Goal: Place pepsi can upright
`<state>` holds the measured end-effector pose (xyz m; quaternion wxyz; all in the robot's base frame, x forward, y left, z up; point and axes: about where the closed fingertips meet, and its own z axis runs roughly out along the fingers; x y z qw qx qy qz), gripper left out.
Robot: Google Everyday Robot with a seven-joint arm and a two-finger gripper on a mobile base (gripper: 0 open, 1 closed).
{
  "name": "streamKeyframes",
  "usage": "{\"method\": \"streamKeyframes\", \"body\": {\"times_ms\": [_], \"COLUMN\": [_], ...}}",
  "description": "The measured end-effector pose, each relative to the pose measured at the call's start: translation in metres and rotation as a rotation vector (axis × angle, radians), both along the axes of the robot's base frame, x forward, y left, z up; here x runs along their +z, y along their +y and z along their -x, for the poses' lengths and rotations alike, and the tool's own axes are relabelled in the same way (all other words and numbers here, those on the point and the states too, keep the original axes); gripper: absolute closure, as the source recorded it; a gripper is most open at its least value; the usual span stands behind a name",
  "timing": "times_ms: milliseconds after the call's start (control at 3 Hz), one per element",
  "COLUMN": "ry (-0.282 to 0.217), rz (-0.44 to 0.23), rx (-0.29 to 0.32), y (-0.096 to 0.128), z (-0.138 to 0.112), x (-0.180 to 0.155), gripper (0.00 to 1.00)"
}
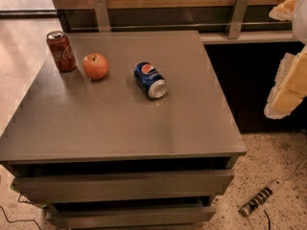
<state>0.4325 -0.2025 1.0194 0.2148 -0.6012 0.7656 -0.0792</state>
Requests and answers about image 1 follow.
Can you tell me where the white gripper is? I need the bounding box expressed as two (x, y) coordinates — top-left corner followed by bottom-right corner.
(264, 0), (307, 120)

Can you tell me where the blue pepsi can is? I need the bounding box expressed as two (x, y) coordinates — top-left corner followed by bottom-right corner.
(133, 61), (167, 99)

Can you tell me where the red coca-cola can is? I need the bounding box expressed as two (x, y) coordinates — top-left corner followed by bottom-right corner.
(46, 31), (77, 73)

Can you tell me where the white power strip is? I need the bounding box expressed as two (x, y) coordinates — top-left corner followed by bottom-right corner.
(239, 179), (285, 217)

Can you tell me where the upper grey drawer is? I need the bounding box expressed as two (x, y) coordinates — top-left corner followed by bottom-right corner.
(13, 170), (233, 203)

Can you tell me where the grey drawer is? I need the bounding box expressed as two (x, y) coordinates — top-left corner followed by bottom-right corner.
(49, 207), (215, 229)
(13, 170), (233, 203)

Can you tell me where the lower grey drawer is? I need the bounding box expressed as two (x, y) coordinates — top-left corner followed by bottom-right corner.
(49, 207), (215, 229)

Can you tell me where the red apple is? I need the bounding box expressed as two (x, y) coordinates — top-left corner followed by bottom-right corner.
(83, 54), (108, 81)

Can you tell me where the grey drawer cabinet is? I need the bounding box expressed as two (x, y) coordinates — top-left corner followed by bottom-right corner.
(0, 32), (246, 230)

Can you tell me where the right metal bracket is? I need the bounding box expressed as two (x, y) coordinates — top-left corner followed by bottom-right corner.
(225, 0), (249, 39)

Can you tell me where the metal bracket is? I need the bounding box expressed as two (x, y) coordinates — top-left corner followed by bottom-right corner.
(225, 0), (249, 39)
(93, 0), (111, 33)

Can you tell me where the black power strip cable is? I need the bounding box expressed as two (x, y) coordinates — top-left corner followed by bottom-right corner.
(262, 208), (272, 230)

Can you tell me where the left metal bracket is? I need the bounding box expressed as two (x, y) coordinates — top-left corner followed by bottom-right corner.
(93, 0), (111, 33)

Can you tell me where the black cable on floor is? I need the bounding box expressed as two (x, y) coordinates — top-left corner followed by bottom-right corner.
(0, 192), (44, 230)

